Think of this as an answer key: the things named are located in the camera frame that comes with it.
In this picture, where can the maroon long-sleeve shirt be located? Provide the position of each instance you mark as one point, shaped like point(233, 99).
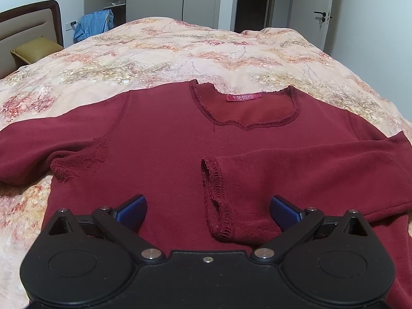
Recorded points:
point(167, 154)

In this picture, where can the wall outlet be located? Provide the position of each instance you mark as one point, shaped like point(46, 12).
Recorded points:
point(71, 25)

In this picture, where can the brown padded headboard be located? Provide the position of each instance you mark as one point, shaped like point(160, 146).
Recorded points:
point(29, 22)

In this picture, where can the yellow pillow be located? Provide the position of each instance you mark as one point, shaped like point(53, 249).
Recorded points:
point(35, 50)

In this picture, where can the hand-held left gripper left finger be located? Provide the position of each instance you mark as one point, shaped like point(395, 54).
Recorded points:
point(134, 206)

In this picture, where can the blue cloth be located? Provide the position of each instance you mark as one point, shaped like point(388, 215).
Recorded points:
point(91, 24)

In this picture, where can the white door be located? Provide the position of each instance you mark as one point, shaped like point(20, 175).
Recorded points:
point(309, 29)

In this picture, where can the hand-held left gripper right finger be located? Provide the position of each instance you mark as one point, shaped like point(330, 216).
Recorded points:
point(281, 210)

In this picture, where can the floral peach blanket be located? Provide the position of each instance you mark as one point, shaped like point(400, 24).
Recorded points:
point(161, 48)

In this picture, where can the grey wardrobe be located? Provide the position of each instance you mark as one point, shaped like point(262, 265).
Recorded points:
point(161, 0)

